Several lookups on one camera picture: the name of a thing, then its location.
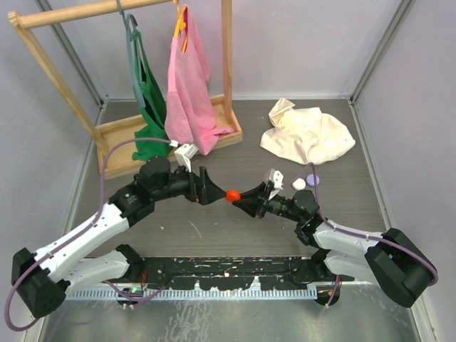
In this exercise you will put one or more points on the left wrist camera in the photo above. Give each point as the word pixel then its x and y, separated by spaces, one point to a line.
pixel 184 154

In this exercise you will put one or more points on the wooden clothes rack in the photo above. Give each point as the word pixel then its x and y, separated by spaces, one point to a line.
pixel 108 135

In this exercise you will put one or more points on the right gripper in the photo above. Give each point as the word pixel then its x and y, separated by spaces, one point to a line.
pixel 251 203

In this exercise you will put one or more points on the green t-shirt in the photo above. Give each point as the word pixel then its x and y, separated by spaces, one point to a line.
pixel 154 113

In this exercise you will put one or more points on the pink t-shirt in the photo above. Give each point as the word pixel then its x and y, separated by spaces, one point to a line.
pixel 191 117

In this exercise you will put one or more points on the lilac earbud case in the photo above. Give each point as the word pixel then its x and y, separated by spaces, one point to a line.
pixel 312 180

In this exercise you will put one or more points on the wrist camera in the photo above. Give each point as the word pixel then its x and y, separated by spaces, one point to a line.
pixel 184 154
pixel 274 181

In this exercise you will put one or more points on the grey blue hanger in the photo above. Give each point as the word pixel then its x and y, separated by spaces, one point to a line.
pixel 130 25

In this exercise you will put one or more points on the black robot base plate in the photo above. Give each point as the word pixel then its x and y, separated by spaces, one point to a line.
pixel 232 274

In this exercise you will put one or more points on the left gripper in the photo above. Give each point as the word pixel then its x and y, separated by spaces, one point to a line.
pixel 201 188

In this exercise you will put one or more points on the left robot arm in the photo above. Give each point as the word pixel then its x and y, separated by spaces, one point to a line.
pixel 44 278

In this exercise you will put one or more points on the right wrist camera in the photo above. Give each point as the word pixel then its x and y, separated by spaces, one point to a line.
pixel 274 181

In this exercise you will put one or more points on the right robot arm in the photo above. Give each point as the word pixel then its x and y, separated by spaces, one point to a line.
pixel 388 260

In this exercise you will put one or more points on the white earbud case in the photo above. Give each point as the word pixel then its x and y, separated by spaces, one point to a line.
pixel 299 184

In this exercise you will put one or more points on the slotted cable duct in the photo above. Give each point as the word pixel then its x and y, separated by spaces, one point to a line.
pixel 106 293

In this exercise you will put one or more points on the cream satin cloth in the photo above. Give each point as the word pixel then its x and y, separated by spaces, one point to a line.
pixel 305 135

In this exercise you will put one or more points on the orange yellow hanger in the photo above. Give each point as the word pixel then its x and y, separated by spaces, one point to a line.
pixel 181 25

